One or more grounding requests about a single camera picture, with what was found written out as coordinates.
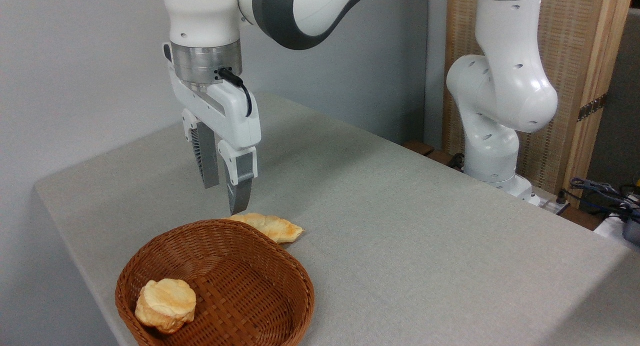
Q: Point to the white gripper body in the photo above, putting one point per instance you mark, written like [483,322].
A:
[227,114]

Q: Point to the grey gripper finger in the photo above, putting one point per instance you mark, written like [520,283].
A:
[207,156]
[240,186]

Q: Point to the round puffy bread roll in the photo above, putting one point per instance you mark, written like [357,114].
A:
[167,303]

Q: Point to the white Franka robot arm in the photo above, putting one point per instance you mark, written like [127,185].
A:
[505,86]

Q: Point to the flat golden bread piece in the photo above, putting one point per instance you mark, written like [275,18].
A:
[275,227]

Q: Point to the brown woven wicker basket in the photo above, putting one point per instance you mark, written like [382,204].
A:
[240,286]

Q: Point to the brown wooden ledge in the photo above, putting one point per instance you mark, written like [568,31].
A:
[425,149]

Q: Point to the wooden woven folding screen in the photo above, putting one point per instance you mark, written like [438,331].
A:
[575,46]

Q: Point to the metal screen hinge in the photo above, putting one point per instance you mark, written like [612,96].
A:
[592,106]

